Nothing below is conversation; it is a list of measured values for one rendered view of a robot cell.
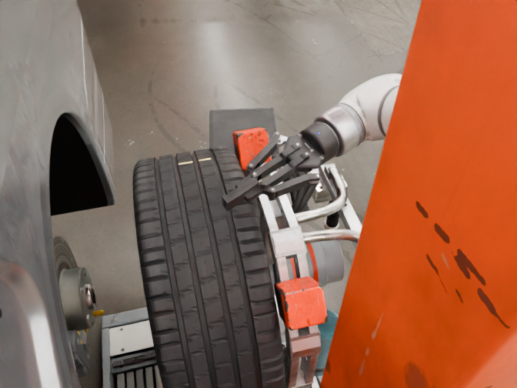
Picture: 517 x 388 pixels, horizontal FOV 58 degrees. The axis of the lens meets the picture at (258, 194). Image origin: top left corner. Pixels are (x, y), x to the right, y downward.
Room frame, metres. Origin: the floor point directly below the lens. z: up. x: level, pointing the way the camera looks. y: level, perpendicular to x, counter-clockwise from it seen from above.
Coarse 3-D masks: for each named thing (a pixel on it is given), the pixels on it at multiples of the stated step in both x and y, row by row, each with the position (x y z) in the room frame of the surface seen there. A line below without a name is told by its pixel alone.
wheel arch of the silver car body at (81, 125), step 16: (64, 112) 0.79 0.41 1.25; (64, 128) 0.90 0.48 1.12; (80, 128) 0.92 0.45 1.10; (64, 144) 0.94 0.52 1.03; (80, 144) 0.95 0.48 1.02; (64, 160) 0.95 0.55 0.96; (80, 160) 0.97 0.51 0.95; (96, 160) 0.98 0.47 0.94; (48, 176) 0.54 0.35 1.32; (64, 176) 0.96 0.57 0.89; (80, 176) 0.97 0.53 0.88; (96, 176) 0.98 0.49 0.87; (64, 192) 0.95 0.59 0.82; (80, 192) 0.96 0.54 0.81; (96, 192) 0.97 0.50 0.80; (112, 192) 0.98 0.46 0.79; (64, 208) 0.94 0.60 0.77; (80, 208) 0.95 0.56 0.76
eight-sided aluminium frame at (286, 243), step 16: (256, 208) 0.89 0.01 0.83; (288, 208) 0.64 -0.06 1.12; (272, 224) 0.59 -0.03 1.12; (288, 224) 0.60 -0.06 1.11; (272, 240) 0.56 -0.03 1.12; (288, 240) 0.55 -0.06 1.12; (272, 256) 0.54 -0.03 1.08; (288, 256) 0.53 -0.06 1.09; (304, 256) 0.53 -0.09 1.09; (304, 272) 0.51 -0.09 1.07; (288, 336) 0.42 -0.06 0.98; (304, 336) 0.42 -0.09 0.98; (320, 336) 0.42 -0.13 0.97; (288, 352) 0.41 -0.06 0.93; (304, 352) 0.40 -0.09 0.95; (320, 352) 0.41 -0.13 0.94; (288, 368) 0.41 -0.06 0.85; (304, 368) 0.42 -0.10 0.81; (288, 384) 0.40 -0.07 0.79; (304, 384) 0.40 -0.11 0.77
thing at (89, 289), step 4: (88, 284) 0.60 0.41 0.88; (88, 288) 0.59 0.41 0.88; (92, 288) 0.61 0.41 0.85; (88, 292) 0.58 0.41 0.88; (92, 292) 0.60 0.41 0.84; (88, 296) 0.57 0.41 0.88; (92, 296) 0.59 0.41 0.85; (88, 300) 0.56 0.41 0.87; (92, 300) 0.58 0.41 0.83; (88, 304) 0.56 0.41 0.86; (92, 304) 0.56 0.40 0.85; (88, 308) 0.55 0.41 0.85; (92, 308) 0.56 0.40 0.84
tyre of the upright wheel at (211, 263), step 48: (144, 192) 0.63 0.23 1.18; (192, 192) 0.63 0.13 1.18; (144, 240) 0.52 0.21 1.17; (192, 240) 0.52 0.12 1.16; (240, 240) 0.53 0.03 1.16; (144, 288) 0.44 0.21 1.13; (192, 288) 0.44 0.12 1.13; (240, 288) 0.45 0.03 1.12; (192, 336) 0.38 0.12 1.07; (240, 336) 0.38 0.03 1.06; (192, 384) 0.32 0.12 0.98; (240, 384) 0.33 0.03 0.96
